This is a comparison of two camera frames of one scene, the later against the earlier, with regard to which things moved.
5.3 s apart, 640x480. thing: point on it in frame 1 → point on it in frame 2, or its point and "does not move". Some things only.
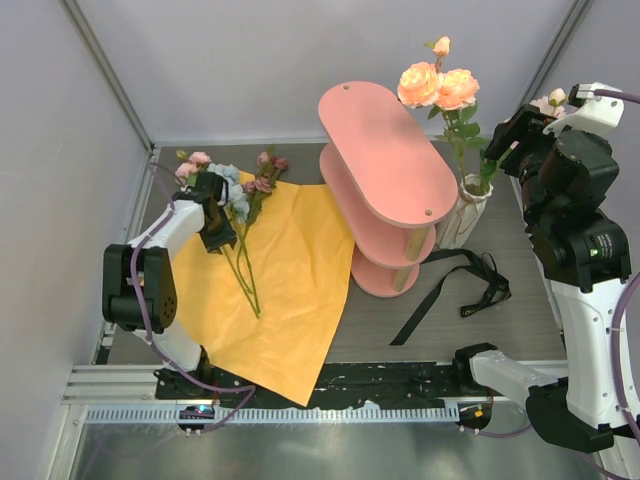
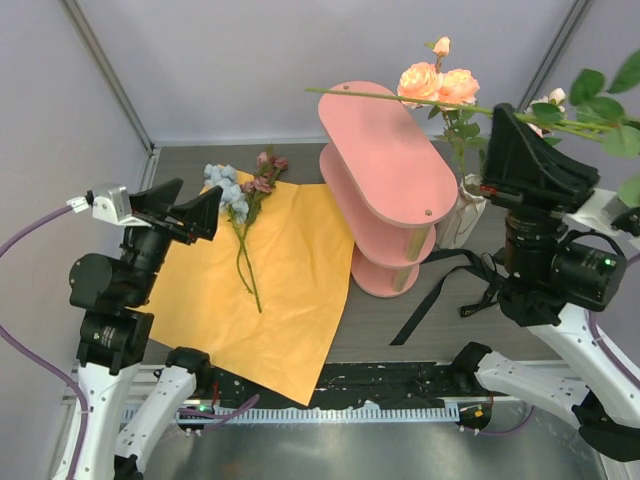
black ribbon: x=497 y=289 does not move
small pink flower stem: x=196 y=162 → x=610 y=114
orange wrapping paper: x=264 y=310 does not move
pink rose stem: x=550 y=106 does not move
